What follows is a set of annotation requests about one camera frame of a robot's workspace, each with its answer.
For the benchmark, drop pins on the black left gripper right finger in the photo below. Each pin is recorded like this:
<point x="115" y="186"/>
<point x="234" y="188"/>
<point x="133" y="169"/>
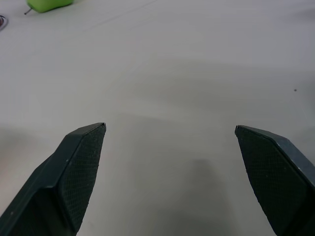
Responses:
<point x="278" y="182"/>

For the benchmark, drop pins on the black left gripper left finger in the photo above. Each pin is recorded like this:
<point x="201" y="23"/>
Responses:
<point x="61" y="182"/>

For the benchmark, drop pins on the green toy pear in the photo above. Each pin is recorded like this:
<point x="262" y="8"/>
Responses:
<point x="48" y="4"/>

